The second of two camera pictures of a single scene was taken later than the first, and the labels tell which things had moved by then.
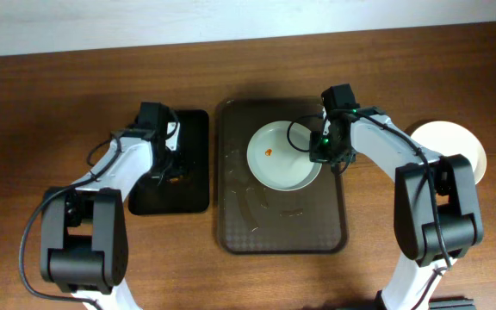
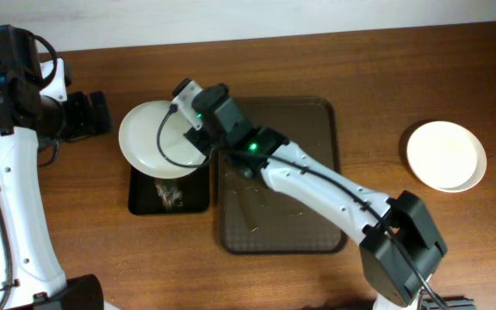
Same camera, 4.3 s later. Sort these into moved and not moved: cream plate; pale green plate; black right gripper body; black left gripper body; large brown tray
Moved: black right gripper body; black left gripper body; pale green plate
Not moved: cream plate; large brown tray
